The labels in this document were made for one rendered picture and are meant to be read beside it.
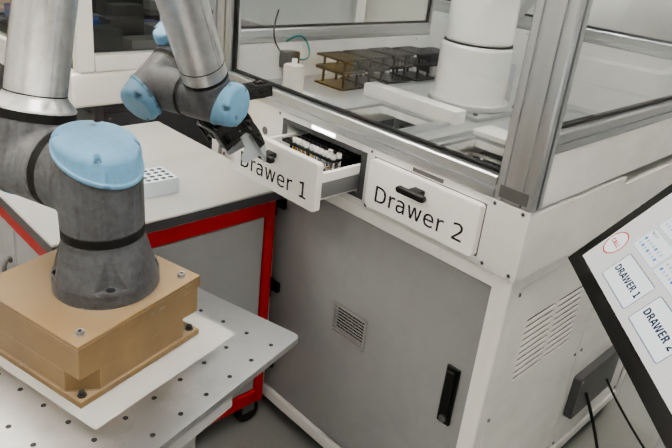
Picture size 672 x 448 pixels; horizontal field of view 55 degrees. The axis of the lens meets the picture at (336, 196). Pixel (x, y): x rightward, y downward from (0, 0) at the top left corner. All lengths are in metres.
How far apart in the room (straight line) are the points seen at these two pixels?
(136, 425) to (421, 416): 0.82
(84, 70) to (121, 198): 1.19
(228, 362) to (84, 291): 0.24
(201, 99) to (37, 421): 0.52
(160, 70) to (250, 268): 0.71
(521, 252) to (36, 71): 0.86
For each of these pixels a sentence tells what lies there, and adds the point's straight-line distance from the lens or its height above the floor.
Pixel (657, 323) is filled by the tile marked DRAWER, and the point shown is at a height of 1.01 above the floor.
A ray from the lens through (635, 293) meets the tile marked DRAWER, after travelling 0.90.
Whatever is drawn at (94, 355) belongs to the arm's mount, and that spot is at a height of 0.83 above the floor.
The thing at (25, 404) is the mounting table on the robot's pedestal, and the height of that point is 0.76.
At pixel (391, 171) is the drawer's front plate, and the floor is 0.92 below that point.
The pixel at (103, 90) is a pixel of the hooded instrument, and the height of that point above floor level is 0.85.
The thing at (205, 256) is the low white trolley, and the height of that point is 0.62.
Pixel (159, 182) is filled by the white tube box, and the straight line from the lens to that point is 1.56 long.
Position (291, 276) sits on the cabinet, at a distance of 1.76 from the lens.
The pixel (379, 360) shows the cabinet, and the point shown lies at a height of 0.43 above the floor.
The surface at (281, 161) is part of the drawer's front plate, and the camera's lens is 1.42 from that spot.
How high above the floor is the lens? 1.39
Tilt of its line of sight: 23 degrees down
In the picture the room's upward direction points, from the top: 6 degrees clockwise
